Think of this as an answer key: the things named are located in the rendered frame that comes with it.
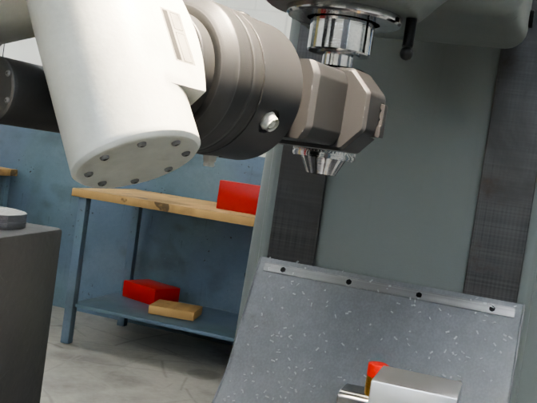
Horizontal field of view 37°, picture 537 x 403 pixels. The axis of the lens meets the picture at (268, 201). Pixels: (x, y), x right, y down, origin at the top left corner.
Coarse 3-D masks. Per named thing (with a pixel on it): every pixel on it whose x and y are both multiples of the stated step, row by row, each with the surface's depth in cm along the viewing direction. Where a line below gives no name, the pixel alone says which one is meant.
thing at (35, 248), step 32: (0, 224) 71; (32, 224) 78; (0, 256) 67; (32, 256) 73; (0, 288) 68; (32, 288) 74; (0, 320) 69; (32, 320) 75; (0, 352) 70; (32, 352) 76; (0, 384) 70; (32, 384) 77
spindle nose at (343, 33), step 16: (320, 16) 59; (336, 16) 58; (352, 16) 58; (320, 32) 58; (336, 32) 58; (352, 32) 58; (368, 32) 59; (320, 48) 59; (336, 48) 58; (352, 48) 58; (368, 48) 59
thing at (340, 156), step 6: (294, 150) 60; (300, 150) 59; (306, 150) 59; (312, 150) 59; (318, 150) 58; (324, 150) 58; (312, 156) 59; (318, 156) 58; (324, 156) 58; (330, 156) 58; (336, 156) 58; (342, 156) 59; (348, 156) 59; (354, 156) 60
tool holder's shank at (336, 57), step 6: (324, 54) 60; (330, 54) 59; (336, 54) 59; (342, 54) 59; (348, 54) 59; (354, 54) 59; (324, 60) 60; (330, 60) 59; (336, 60) 59; (342, 60) 59; (348, 60) 59; (348, 66) 60
